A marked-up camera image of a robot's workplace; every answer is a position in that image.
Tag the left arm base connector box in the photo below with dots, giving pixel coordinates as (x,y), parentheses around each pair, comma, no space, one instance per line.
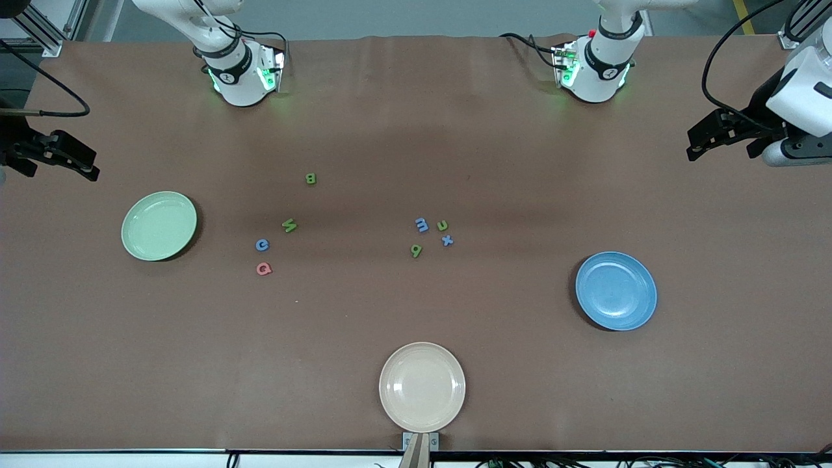
(564,65)

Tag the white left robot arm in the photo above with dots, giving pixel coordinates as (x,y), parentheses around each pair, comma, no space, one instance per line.
(601,65)

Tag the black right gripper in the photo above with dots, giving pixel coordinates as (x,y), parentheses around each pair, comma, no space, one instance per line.
(9,138)

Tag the green plate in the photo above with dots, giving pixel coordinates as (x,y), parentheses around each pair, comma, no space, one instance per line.
(159,226)

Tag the blue letter C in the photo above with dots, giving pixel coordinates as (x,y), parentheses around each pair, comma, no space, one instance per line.
(262,245)

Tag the aluminium frame post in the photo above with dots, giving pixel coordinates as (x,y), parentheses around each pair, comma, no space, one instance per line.
(45,42)
(788,40)

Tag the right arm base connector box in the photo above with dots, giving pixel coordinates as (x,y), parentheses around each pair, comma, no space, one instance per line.
(276,65)

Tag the beige plate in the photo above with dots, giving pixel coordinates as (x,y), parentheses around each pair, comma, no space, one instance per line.
(422,387)

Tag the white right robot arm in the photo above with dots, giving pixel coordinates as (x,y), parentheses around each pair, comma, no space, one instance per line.
(234,78)

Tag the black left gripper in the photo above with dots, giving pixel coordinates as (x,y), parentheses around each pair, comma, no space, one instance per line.
(761,103)

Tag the red letter Q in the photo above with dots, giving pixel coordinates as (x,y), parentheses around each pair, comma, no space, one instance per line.
(263,268)

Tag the blue plate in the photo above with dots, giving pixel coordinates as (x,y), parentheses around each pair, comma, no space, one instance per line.
(616,291)

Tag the green letter N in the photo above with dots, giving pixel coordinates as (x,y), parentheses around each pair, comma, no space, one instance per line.
(289,225)

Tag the green letter q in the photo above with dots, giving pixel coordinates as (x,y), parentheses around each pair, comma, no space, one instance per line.
(416,250)

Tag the blue letter m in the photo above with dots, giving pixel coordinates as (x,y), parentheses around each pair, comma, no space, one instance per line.
(422,225)

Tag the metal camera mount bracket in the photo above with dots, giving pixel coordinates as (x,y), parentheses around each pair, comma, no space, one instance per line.
(419,455)

